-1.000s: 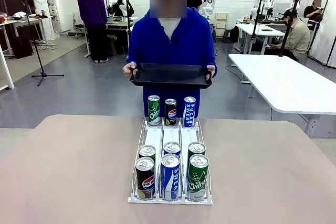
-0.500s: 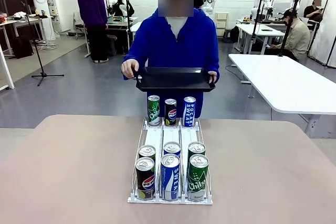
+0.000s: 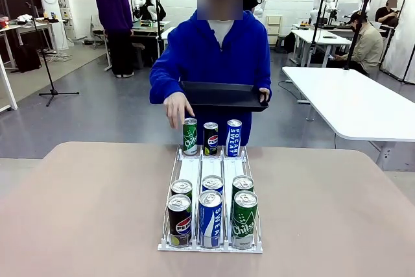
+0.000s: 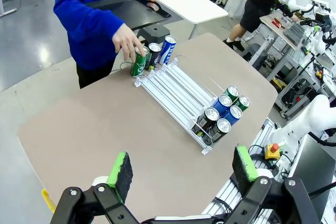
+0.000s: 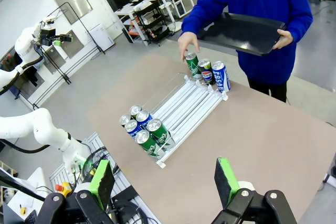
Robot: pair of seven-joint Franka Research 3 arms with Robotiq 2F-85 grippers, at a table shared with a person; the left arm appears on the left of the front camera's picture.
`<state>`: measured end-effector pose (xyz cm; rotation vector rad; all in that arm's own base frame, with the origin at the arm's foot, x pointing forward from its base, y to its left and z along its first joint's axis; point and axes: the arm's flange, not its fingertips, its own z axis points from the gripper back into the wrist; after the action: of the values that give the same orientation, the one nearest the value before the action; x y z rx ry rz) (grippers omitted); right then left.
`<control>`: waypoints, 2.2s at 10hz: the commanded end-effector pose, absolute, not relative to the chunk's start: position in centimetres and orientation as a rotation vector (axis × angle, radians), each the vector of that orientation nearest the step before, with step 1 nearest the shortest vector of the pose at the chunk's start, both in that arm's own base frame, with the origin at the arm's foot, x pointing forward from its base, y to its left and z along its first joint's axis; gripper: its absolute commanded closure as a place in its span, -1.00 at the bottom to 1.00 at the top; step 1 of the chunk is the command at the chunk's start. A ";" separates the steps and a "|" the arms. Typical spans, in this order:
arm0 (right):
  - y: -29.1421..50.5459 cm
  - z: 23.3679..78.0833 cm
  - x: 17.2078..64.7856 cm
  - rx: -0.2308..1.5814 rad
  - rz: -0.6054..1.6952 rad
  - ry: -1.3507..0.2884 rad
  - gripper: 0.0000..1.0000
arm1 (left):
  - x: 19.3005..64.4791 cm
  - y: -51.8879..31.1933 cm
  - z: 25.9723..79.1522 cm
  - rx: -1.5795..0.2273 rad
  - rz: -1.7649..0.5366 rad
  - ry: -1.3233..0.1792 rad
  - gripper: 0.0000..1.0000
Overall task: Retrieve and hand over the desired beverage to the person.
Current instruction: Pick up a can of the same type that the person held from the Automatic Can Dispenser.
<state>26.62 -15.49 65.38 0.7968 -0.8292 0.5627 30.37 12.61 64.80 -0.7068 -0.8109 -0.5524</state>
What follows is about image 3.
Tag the person's left hand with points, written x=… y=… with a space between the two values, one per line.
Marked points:
x=264 y=92

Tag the person's right hand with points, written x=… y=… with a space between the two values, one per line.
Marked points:
x=176 y=105

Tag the black plastic serving tray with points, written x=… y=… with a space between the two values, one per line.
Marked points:
x=223 y=97

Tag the green Chilsung cider can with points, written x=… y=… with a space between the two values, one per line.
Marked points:
x=242 y=183
x=244 y=225
x=190 y=137

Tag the person's left forearm blue sleeve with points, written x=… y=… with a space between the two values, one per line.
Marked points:
x=265 y=79

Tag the person's right forearm blue sleeve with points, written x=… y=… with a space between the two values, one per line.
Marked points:
x=159 y=93

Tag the small white background robot arm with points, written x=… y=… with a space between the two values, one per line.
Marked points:
x=260 y=1

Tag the person in blue hoodie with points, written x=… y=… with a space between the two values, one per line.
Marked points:
x=220 y=63

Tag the person in purple hoodie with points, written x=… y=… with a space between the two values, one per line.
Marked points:
x=114 y=14

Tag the seated person in beige jacket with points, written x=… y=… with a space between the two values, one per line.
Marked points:
x=368 y=46

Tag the seated person in black top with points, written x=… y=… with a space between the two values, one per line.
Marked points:
x=386 y=14

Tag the black Pepsi can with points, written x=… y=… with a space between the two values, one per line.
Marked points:
x=179 y=222
x=210 y=139

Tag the blue Pocari Sweat can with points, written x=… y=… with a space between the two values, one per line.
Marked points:
x=234 y=137
x=210 y=222
x=212 y=183

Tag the white drawer cabinet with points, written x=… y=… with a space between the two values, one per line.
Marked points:
x=274 y=25

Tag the white background desk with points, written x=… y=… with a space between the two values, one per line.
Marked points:
x=324 y=37

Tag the green can, middle left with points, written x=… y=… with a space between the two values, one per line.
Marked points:
x=182 y=187

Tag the large white table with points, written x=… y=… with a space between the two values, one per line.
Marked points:
x=356 y=105

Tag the white background robot on desk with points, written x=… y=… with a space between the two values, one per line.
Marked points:
x=319 y=7

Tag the white and black background robot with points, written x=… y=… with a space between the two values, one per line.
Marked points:
x=146 y=4

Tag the black slanted tripod pole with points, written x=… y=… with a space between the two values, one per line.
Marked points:
x=355 y=37

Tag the black microphone tripod stand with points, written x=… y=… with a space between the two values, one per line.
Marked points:
x=49 y=90

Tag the white hanging backdrop cloth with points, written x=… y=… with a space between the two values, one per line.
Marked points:
x=400 y=40

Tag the black bag under desk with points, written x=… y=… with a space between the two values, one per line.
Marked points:
x=28 y=58

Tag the black camera pole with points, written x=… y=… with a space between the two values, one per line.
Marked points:
x=316 y=30

